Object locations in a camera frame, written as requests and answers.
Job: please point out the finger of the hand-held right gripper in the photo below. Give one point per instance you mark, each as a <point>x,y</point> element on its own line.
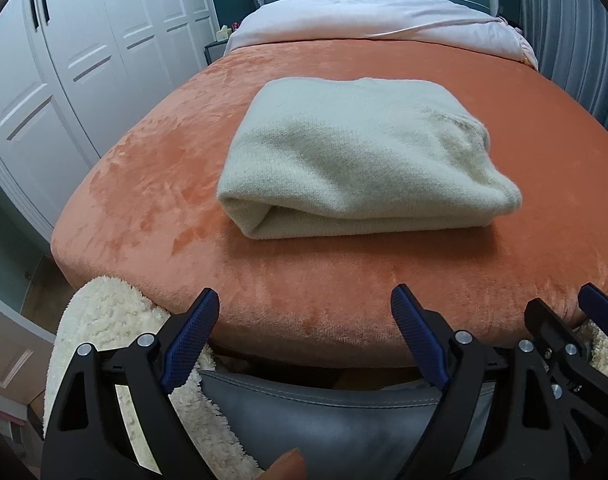
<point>600,302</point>
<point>544,320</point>

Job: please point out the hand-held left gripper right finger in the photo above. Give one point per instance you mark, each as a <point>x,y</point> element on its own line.
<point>415,332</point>

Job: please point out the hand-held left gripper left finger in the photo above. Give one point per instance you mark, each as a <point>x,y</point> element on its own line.
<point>194,332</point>

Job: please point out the cream knit cardigan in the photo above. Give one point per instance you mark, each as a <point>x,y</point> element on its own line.
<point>359,160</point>

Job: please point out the person's left hand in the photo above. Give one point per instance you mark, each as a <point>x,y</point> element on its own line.
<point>286,466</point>

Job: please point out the orange plush blanket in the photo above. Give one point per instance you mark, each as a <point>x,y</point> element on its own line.
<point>159,185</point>

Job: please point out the white door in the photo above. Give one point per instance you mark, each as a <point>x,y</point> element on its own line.
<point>9,350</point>

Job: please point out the blue-grey curtain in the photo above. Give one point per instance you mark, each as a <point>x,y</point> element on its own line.
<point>569,35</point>

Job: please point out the grey nightstand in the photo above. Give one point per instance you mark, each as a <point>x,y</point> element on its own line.
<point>215,52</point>

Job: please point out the white wardrobe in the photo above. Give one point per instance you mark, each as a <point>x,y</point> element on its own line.
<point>84,60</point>

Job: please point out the tissue box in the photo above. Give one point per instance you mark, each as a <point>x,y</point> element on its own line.
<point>228,33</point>

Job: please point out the white duvet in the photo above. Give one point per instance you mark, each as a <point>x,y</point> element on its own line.
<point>374,20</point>

